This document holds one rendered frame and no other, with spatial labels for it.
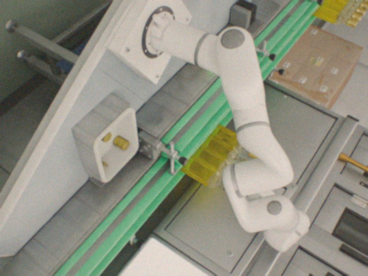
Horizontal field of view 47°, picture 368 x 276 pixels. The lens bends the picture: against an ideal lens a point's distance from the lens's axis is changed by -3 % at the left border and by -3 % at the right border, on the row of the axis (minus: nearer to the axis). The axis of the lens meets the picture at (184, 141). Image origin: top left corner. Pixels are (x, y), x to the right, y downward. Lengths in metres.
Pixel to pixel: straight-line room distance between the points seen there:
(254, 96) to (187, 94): 0.57
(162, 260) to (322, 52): 4.64
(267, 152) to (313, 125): 0.95
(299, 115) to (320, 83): 3.45
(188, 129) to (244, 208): 0.45
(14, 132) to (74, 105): 0.77
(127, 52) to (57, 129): 0.28
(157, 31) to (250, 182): 0.48
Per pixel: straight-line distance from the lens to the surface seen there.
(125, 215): 1.40
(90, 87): 1.22
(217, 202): 1.61
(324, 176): 1.76
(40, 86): 2.08
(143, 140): 1.42
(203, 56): 1.15
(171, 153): 1.36
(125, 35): 1.17
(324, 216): 1.71
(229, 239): 1.55
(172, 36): 1.19
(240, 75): 1.00
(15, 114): 2.00
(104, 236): 1.38
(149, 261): 1.50
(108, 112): 1.26
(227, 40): 1.05
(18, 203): 1.25
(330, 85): 5.41
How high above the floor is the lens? 1.43
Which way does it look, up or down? 20 degrees down
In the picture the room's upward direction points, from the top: 120 degrees clockwise
